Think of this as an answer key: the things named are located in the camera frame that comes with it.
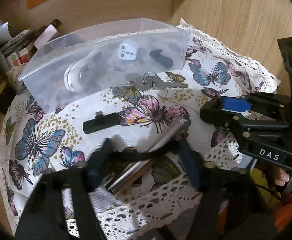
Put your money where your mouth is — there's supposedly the silver metal pen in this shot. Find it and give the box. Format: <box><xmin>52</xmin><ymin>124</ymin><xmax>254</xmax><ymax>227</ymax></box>
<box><xmin>105</xmin><ymin>117</ymin><xmax>189</xmax><ymax>196</ymax></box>

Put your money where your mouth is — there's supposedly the black usb adapter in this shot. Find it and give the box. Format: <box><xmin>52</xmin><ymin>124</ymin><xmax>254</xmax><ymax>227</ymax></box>
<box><xmin>149</xmin><ymin>49</ymin><xmax>173</xmax><ymax>69</ymax></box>

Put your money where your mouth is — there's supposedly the white power adapter cube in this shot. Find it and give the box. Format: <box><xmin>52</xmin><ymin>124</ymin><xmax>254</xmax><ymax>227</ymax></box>
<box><xmin>118</xmin><ymin>41</ymin><xmax>141</xmax><ymax>61</ymax></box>

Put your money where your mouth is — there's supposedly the black gold lipstick tube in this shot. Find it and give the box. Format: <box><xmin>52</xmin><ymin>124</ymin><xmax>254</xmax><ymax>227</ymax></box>
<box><xmin>83</xmin><ymin>112</ymin><xmax>120</xmax><ymax>134</ymax></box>

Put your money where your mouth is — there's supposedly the white oval hair brush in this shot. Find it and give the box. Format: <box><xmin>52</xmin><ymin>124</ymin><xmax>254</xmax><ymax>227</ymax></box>
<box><xmin>64</xmin><ymin>49</ymin><xmax>102</xmax><ymax>93</ymax></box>

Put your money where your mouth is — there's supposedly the person right hand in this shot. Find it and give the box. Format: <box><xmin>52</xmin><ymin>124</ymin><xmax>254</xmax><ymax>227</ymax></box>
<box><xmin>273</xmin><ymin>166</ymin><xmax>292</xmax><ymax>194</ymax></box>

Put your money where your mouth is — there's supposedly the butterfly print lace cloth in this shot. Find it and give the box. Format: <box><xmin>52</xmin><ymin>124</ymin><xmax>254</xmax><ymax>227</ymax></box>
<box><xmin>0</xmin><ymin>22</ymin><xmax>280</xmax><ymax>239</ymax></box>

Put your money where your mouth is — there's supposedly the clear plastic storage box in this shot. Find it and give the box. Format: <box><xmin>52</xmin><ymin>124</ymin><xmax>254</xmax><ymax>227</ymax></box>
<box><xmin>19</xmin><ymin>18</ymin><xmax>190</xmax><ymax>113</ymax></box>

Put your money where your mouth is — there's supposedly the small pink card box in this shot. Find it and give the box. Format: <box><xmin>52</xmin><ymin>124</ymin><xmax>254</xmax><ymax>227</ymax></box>
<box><xmin>34</xmin><ymin>18</ymin><xmax>61</xmax><ymax>49</ymax></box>

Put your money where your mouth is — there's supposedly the stack of papers and magazines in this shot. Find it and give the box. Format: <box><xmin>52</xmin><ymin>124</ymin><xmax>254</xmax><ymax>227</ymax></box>
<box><xmin>0</xmin><ymin>20</ymin><xmax>36</xmax><ymax>67</ymax></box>

